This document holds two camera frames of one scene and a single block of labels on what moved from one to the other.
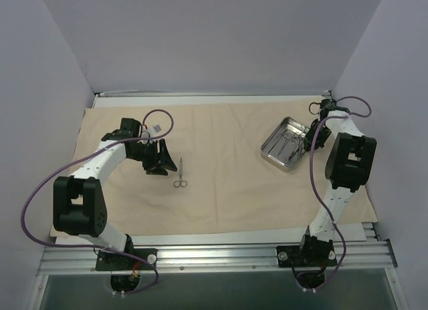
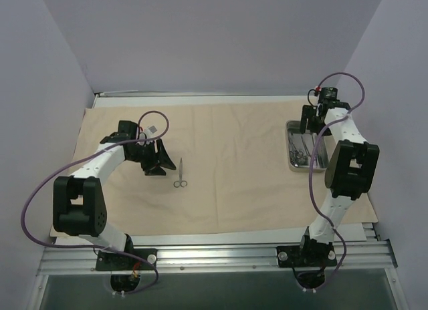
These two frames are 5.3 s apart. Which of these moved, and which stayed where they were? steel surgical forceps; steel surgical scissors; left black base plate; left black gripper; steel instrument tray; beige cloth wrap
Moved: steel surgical forceps; steel instrument tray
Stayed: steel surgical scissors; beige cloth wrap; left black gripper; left black base plate
